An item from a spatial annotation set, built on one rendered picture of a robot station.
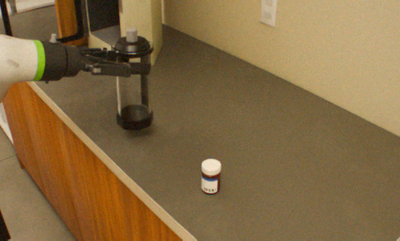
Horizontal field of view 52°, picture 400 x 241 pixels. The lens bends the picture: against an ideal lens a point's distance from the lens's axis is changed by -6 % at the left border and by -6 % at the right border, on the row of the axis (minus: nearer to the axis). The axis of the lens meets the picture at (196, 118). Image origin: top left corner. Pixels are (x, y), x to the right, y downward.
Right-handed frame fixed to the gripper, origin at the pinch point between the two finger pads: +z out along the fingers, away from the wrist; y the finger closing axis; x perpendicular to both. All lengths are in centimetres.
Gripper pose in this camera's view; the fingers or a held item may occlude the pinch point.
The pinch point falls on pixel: (130, 62)
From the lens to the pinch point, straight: 113.0
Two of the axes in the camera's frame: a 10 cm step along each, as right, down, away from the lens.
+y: -6.5, -4.1, 6.4
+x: -2.4, 9.1, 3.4
